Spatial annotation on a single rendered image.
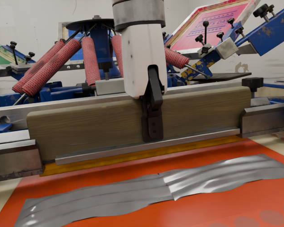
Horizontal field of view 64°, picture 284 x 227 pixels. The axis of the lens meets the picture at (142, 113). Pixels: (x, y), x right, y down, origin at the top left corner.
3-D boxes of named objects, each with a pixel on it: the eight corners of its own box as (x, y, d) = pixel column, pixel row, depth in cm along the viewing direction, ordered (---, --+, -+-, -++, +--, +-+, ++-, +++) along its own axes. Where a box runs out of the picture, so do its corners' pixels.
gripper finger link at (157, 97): (141, 52, 33) (139, 82, 37) (156, 85, 28) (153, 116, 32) (149, 51, 33) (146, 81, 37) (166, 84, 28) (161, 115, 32)
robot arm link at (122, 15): (108, 14, 37) (111, 32, 38) (115, -1, 29) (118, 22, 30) (153, 11, 39) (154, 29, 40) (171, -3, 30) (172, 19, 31)
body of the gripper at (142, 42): (110, 26, 38) (118, 93, 40) (118, 12, 28) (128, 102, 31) (153, 23, 39) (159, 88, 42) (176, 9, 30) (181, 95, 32)
